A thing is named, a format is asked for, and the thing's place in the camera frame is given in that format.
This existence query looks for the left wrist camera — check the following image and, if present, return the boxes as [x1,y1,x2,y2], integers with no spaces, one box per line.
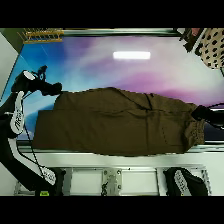
[35,65,49,83]

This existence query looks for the polka dot garment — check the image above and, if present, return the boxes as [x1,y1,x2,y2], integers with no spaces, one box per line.
[195,28,224,70]

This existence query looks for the silver frame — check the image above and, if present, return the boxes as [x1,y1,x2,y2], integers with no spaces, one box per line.
[13,27,224,197]

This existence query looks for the brown pants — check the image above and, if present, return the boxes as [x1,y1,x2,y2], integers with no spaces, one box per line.
[32,86,206,157]

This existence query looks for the black cable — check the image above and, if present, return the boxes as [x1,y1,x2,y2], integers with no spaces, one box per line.
[22,90,46,179]

